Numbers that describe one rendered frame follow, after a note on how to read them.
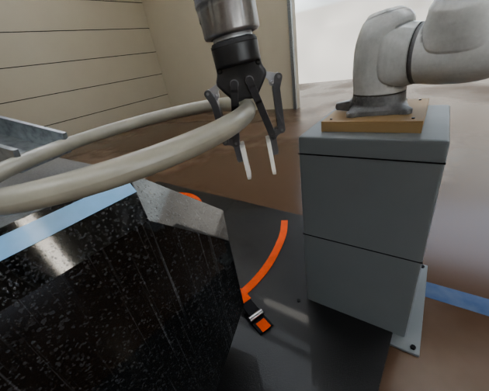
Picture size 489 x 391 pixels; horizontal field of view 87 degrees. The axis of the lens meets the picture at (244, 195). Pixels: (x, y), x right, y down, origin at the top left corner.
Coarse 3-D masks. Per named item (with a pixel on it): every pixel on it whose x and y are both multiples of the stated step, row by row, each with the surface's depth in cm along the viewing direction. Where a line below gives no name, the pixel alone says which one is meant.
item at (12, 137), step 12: (0, 120) 61; (12, 120) 60; (0, 132) 63; (12, 132) 62; (24, 132) 61; (36, 132) 59; (48, 132) 58; (60, 132) 58; (0, 144) 50; (12, 144) 59; (24, 144) 60; (36, 144) 61; (0, 156) 50; (12, 156) 49; (60, 156) 58
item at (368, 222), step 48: (336, 144) 78; (384, 144) 71; (432, 144) 65; (336, 192) 86; (384, 192) 77; (432, 192) 70; (336, 240) 96; (384, 240) 85; (336, 288) 107; (384, 288) 94
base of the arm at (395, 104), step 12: (360, 96) 81; (372, 96) 78; (384, 96) 76; (396, 96) 76; (336, 108) 89; (348, 108) 87; (360, 108) 81; (372, 108) 79; (384, 108) 78; (396, 108) 76; (408, 108) 75
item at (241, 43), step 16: (224, 48) 38; (240, 48) 38; (256, 48) 39; (224, 64) 39; (240, 64) 39; (256, 64) 41; (224, 80) 42; (240, 80) 42; (256, 80) 42; (240, 96) 43
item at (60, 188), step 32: (96, 128) 63; (128, 128) 66; (224, 128) 33; (32, 160) 52; (128, 160) 26; (160, 160) 28; (0, 192) 26; (32, 192) 25; (64, 192) 25; (96, 192) 27
